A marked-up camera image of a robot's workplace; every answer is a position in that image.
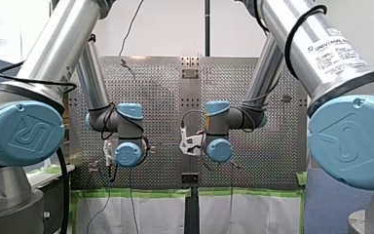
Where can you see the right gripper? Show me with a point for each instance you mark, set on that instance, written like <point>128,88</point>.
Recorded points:
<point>204,148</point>

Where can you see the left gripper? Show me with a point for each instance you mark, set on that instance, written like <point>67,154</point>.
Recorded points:
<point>147,146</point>

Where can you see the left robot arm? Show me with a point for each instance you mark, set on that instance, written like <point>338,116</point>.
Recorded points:
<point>61,42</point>

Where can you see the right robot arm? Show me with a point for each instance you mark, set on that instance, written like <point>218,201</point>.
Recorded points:
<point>334,52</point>

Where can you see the connector holder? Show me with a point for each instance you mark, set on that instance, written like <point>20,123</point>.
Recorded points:
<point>93,166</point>

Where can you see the black panel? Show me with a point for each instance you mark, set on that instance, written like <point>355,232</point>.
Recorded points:
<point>52,208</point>

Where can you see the black upright pole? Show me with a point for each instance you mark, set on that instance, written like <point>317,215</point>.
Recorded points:
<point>207,26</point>

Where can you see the grey board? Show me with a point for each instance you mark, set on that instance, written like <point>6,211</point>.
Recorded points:
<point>331,208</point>

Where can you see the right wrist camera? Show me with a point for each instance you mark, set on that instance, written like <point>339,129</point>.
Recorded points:
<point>188,143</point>

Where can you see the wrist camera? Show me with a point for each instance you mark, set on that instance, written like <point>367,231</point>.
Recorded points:
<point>107,152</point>
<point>188,143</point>

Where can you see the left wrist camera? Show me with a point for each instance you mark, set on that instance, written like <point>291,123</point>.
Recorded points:
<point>107,152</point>

